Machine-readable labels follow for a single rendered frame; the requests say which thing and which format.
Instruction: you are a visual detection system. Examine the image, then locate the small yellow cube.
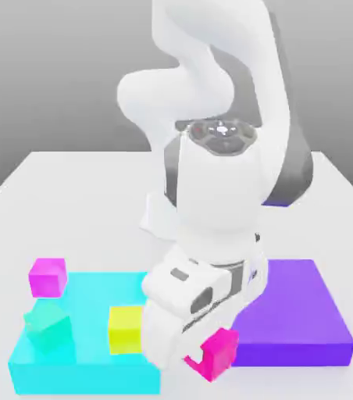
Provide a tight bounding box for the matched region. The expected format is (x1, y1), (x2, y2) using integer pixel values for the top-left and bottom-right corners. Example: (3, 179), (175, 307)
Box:
(108, 305), (144, 355)

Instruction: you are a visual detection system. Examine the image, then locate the large purple box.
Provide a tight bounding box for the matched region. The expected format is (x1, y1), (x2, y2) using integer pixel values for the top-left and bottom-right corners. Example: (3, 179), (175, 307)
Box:
(230, 259), (353, 368)

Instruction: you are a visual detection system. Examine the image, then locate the small magenta cube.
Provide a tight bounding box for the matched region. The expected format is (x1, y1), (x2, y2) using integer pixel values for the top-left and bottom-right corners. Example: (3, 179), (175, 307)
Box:
(28, 257), (68, 298)

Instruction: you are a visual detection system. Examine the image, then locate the large cyan box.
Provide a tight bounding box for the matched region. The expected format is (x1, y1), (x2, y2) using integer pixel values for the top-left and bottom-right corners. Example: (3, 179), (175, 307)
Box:
(7, 271), (162, 396)

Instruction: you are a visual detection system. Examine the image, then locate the small teal cube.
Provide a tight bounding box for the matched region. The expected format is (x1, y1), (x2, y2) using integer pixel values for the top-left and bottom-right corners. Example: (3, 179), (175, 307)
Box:
(23, 301), (72, 355)

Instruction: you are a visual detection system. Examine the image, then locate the small pink cube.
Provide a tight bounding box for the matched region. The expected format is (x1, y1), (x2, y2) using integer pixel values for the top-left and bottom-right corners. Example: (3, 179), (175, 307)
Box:
(184, 327), (240, 383)

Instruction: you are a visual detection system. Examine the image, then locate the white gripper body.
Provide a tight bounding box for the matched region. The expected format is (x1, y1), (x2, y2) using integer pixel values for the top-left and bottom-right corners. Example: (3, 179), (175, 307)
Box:
(141, 300), (224, 370)

